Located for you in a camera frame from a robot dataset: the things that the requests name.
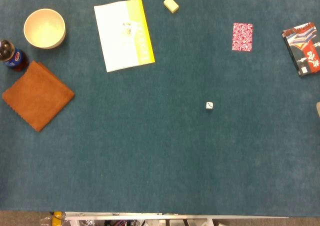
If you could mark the yellow clamp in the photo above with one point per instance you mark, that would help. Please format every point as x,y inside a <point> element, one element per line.
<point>57,218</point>

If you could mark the teal felt table mat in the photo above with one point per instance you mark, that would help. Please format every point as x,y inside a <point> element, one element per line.
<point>160,136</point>

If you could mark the dark cola bottle blue label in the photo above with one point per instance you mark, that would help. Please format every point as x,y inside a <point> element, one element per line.
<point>12,57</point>

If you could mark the folded orange cloth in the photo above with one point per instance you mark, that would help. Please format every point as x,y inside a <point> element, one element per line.
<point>37,96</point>

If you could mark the white and yellow booklet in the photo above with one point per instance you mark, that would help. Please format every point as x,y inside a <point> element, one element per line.
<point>120,36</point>

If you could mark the red patterned card deck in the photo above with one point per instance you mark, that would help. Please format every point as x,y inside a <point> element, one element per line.
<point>242,37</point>

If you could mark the white metal frame bar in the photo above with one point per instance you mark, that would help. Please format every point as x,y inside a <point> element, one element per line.
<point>160,216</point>

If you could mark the black and red card box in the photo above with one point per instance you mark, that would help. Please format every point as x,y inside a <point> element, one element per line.
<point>303,51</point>

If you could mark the cream round bowl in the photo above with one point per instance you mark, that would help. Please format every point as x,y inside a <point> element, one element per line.
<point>44,28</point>

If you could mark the cream mahjong tile block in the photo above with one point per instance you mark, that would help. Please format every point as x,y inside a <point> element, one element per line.
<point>171,4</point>

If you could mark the white die black dots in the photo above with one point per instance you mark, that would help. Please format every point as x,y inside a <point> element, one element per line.
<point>209,105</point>

